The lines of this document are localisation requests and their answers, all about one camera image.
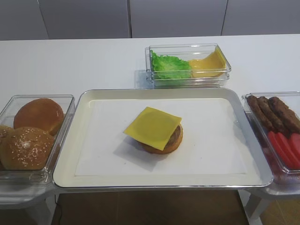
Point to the clear patty tomato container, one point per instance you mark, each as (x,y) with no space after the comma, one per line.
(282,175)

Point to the plain bottom bun in container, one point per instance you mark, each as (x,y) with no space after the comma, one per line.
(42,113)

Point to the clear bun container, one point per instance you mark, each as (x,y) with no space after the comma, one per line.
(26,177)

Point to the green lettuce leaf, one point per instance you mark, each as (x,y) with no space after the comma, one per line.
(169,67)

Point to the meat patty on tray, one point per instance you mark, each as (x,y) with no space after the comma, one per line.
(175,136)

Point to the red tomato slice middle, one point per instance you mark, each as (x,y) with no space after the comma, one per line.
(286,152)

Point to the clear lettuce cheese container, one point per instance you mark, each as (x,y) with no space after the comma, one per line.
(185,52)

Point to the white metal tray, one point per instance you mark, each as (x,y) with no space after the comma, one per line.
(258,173)

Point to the brown patty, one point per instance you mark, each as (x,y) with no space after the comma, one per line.
(287,116)
(265,122)
(276,122)

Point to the brown patty left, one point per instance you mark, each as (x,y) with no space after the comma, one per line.
(265,122)

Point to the yellow cheese slices in container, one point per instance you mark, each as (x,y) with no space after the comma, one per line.
(212,66)

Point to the red tomato slice right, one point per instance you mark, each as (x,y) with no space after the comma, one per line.
(294,142)

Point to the brown patty middle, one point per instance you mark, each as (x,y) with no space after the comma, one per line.
(276,122)

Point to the red tomato slice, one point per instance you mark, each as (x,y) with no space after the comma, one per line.
(286,152)
(277,147)
(294,142)

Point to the white paper sheet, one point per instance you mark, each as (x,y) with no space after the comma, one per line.
(212,141)

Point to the sesame bun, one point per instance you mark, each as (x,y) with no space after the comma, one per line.
(26,148)
(3,133)

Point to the bottom bun on tray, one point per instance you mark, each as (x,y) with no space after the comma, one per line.
(167,150)

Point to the yellow cheese slice on burger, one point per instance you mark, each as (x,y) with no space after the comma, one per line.
(153,127)

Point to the brown patty right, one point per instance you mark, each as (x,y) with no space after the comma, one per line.
(287,116)

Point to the red tomato slice left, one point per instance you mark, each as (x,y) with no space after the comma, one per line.
(277,147)

